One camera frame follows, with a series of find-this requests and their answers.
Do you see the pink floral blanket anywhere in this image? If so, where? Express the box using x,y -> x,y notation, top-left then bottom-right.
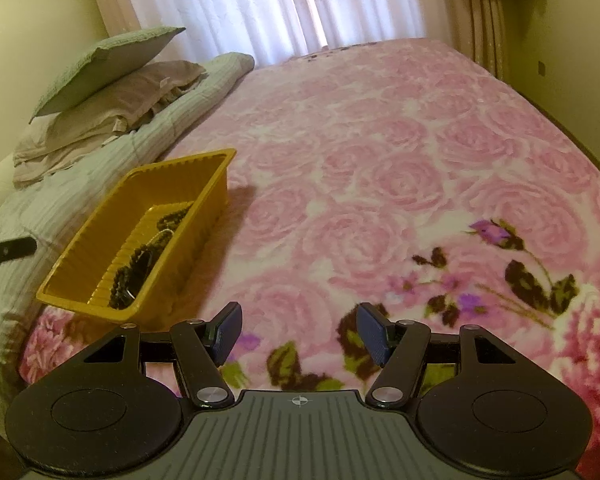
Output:
19,36 -> 600,461

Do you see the brown wooden bead necklace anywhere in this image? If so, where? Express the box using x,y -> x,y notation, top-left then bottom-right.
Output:
108,200 -> 194,311

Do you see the folded pale green quilt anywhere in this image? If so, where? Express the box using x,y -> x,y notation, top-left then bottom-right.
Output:
0,52 -> 256,443

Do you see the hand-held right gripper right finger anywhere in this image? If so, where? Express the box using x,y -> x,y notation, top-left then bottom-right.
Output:
356,302 -> 519,408

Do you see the white sheer curtain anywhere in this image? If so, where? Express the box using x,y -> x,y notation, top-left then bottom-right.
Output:
114,0 -> 431,69

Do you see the beige striped drape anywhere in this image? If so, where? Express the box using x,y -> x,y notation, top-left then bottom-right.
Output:
429,0 -> 512,84

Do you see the yellow plastic tray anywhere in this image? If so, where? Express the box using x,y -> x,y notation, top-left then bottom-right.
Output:
35,148 -> 238,324

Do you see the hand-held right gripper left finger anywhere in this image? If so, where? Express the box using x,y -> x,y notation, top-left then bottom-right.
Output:
82,301 -> 244,408

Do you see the green pillow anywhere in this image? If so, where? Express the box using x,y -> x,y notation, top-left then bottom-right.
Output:
30,26 -> 187,124

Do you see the dark wooden bed frame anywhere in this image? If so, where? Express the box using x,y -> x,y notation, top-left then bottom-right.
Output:
529,99 -> 600,188

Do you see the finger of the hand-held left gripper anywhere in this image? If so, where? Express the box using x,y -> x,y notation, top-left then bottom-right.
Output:
0,235 -> 37,270

